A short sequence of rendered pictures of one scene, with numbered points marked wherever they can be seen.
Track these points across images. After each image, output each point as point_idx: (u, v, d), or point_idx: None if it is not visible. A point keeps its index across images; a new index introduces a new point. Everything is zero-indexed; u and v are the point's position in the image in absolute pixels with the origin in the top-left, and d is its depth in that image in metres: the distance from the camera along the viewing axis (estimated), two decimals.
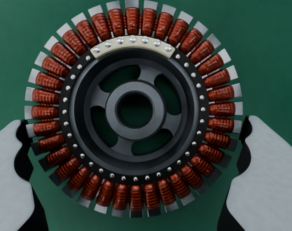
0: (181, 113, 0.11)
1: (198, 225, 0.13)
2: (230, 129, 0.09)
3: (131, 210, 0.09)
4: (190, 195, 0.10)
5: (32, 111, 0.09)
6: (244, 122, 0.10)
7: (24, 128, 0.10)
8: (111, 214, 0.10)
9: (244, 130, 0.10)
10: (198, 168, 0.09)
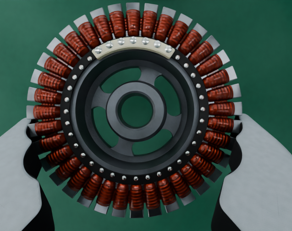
0: (181, 113, 0.12)
1: None
2: (229, 128, 0.09)
3: (131, 210, 0.09)
4: (190, 195, 0.10)
5: (34, 110, 0.09)
6: None
7: None
8: (111, 214, 0.10)
9: None
10: (198, 168, 0.09)
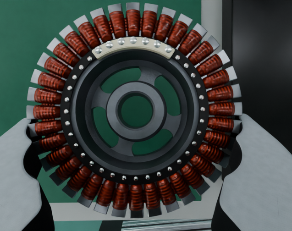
0: (181, 113, 0.12)
1: (36, 52, 0.18)
2: (229, 128, 0.09)
3: (131, 210, 0.09)
4: (190, 195, 0.10)
5: (34, 110, 0.09)
6: None
7: None
8: (111, 214, 0.10)
9: None
10: (198, 168, 0.09)
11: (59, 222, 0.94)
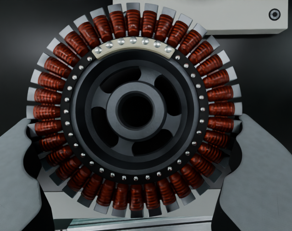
0: (181, 113, 0.12)
1: None
2: (229, 128, 0.09)
3: (131, 210, 0.09)
4: (190, 195, 0.10)
5: (34, 110, 0.09)
6: None
7: None
8: (111, 214, 0.10)
9: None
10: (198, 168, 0.09)
11: None
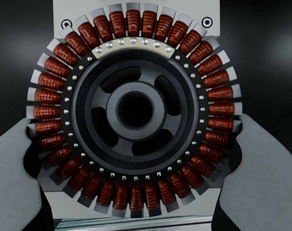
0: (181, 113, 0.12)
1: None
2: (229, 128, 0.09)
3: (131, 210, 0.09)
4: (190, 195, 0.10)
5: (34, 110, 0.09)
6: None
7: None
8: (111, 214, 0.10)
9: None
10: (198, 168, 0.09)
11: None
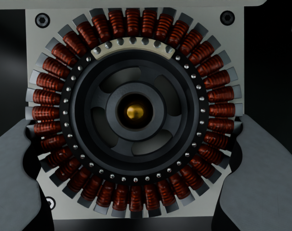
0: (181, 114, 0.11)
1: None
2: (230, 129, 0.09)
3: (131, 211, 0.09)
4: (190, 195, 0.10)
5: (33, 112, 0.09)
6: (234, 120, 0.10)
7: None
8: (111, 214, 0.10)
9: None
10: (198, 169, 0.09)
11: None
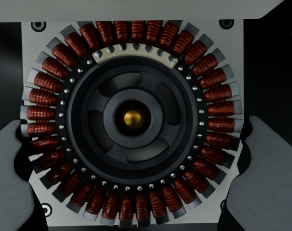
0: (179, 123, 0.11)
1: None
2: (227, 145, 0.09)
3: (120, 220, 0.09)
4: (181, 209, 0.09)
5: (28, 111, 0.09)
6: (244, 122, 0.10)
7: None
8: (100, 222, 0.09)
9: (244, 130, 0.10)
10: (192, 183, 0.09)
11: None
